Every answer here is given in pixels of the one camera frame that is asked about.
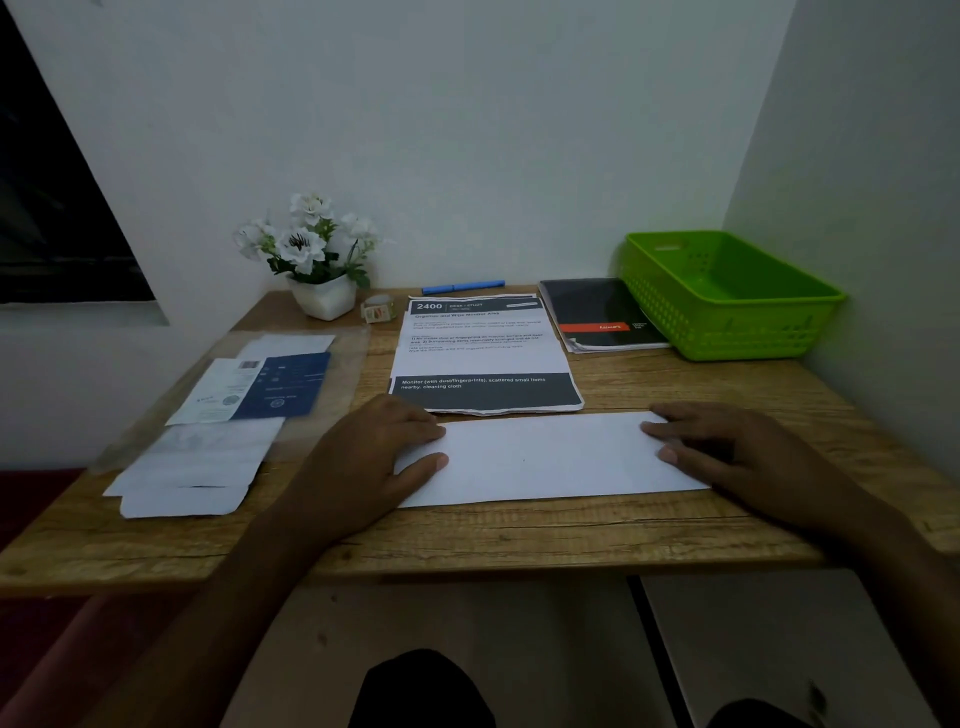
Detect black table leg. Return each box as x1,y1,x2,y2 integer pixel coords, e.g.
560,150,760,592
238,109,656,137
628,575,695,728

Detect person's right hand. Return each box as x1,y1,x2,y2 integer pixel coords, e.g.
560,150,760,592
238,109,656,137
639,401,894,549

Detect person's left forearm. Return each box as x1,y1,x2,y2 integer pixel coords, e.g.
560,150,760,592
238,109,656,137
74,517,331,728

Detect pile of white envelopes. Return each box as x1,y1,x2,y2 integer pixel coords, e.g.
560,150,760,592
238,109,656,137
103,416,286,520

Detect white potted artificial flowers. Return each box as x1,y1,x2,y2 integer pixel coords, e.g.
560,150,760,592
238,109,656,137
233,192,382,322

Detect person's left leg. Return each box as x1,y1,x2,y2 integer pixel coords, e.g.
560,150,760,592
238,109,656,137
348,648,498,728

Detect stack of printed documents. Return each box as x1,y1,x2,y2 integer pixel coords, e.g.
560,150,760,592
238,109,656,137
387,293,586,418

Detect person's left hand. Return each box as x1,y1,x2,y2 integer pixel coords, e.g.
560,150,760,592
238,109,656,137
281,395,450,553

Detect green plastic basket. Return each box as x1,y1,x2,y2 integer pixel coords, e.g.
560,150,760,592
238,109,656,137
620,230,849,363

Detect dark red carpet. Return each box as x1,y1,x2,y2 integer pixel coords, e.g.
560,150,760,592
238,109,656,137
0,468,189,728

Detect dark window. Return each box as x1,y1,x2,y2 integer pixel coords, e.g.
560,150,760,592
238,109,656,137
0,0,157,305

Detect person's leg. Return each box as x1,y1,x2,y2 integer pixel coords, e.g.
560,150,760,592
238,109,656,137
348,648,498,728
707,697,815,728

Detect blue pen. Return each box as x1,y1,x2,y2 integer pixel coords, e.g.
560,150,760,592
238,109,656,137
421,279,507,296

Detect clear plastic sheet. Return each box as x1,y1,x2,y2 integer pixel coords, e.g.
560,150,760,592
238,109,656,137
89,326,373,478

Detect plain white paper sheet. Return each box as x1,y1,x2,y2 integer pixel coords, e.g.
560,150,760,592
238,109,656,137
236,333,337,361

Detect black notebook with red label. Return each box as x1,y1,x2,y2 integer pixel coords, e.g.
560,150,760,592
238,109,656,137
538,277,671,355

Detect person's right leg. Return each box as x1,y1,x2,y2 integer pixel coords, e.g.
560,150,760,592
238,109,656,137
707,697,815,728

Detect white envelope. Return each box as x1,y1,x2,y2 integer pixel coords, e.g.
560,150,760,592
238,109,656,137
393,410,710,510

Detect blue and white leaflet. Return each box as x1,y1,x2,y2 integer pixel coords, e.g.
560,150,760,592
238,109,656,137
165,350,332,427

